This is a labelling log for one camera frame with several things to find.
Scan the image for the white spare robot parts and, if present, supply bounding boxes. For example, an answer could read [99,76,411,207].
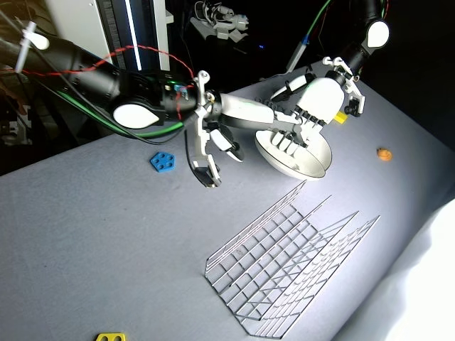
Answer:
[190,0,250,40]

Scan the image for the red black twisted cable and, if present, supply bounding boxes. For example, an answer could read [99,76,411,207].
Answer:
[21,45,196,121]

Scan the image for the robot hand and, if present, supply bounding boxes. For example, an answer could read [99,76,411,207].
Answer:
[209,92,310,163]
[269,73,345,158]

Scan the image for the blue pentagon block with holes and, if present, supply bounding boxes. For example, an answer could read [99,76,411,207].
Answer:
[149,151,176,174]

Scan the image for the thin green cable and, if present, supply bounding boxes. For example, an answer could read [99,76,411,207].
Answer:
[306,0,334,38]

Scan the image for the grey table cloth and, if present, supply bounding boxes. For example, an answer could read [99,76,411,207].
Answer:
[0,60,455,341]

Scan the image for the white cable tie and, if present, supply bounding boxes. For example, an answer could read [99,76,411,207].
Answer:
[14,20,50,74]

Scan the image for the white cable plug blue tip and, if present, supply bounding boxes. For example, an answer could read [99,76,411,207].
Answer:
[286,35,311,72]

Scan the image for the white plate with printed base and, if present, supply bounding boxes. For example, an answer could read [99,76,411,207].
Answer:
[254,128,328,180]

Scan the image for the white cabinet with light strip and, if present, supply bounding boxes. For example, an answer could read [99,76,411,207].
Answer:
[44,0,175,74]

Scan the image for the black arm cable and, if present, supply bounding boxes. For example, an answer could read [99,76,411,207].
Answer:
[0,10,189,146]

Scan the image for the wire dish rack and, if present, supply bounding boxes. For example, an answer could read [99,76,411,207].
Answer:
[204,179,381,338]

